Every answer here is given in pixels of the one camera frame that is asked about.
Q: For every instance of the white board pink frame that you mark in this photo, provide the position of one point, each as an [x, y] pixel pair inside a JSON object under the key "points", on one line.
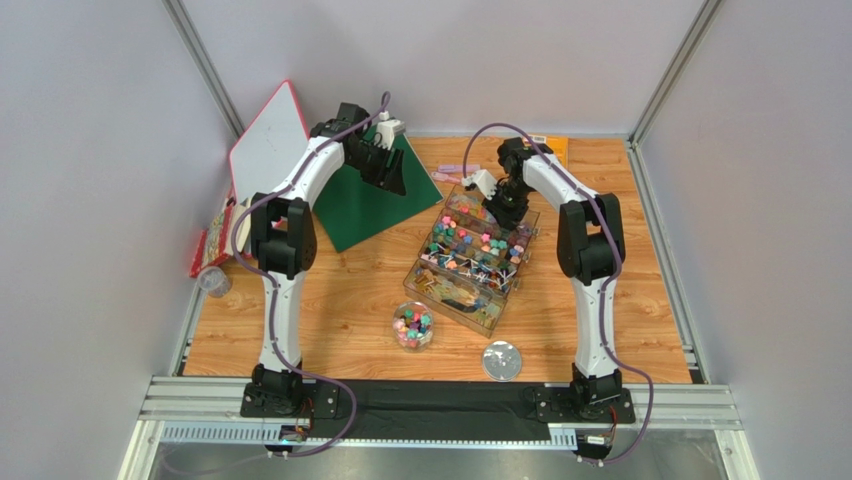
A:
{"points": [[270, 147]]}

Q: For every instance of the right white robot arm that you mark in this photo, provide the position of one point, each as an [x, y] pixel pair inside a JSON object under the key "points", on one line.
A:
{"points": [[590, 252]]}

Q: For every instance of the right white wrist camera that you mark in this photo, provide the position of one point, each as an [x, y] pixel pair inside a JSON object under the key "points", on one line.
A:
{"points": [[483, 181]]}

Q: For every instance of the clear plastic jar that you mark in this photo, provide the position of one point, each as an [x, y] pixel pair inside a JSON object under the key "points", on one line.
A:
{"points": [[413, 326]]}

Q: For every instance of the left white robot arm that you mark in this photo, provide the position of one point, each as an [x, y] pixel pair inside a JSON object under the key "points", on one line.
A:
{"points": [[283, 238]]}

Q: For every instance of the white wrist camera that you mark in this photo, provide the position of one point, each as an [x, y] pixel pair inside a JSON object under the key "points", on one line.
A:
{"points": [[387, 130], [483, 181]]}

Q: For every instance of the stack of books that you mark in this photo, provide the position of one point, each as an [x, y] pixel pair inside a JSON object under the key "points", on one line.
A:
{"points": [[215, 246]]}

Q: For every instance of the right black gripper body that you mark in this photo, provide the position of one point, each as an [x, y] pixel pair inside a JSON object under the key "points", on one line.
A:
{"points": [[505, 202]]}

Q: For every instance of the small clear plastic cup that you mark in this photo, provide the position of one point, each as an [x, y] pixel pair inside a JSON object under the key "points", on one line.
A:
{"points": [[213, 281]]}

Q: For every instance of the black base mat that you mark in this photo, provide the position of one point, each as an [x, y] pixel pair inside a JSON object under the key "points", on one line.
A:
{"points": [[434, 410]]}

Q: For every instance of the clear compartment candy box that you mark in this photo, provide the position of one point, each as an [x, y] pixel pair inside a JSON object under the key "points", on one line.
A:
{"points": [[468, 265]]}

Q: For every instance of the silver round jar lid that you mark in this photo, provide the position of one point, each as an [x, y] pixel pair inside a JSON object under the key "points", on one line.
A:
{"points": [[501, 361]]}

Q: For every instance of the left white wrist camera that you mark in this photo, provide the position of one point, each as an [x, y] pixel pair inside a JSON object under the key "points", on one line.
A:
{"points": [[387, 130]]}

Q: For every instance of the orange yellow book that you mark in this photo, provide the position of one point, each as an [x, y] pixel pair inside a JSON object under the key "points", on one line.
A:
{"points": [[558, 144]]}

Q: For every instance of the aluminium front rail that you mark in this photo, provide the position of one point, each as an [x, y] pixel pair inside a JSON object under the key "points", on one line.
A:
{"points": [[189, 410]]}

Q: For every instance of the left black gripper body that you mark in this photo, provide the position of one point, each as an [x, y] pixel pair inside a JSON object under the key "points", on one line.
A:
{"points": [[374, 164]]}

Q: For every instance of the pink highlighter pen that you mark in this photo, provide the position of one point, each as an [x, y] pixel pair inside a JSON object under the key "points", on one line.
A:
{"points": [[457, 168]]}

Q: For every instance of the green cutting mat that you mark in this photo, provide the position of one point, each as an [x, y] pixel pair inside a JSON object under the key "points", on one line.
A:
{"points": [[352, 211]]}

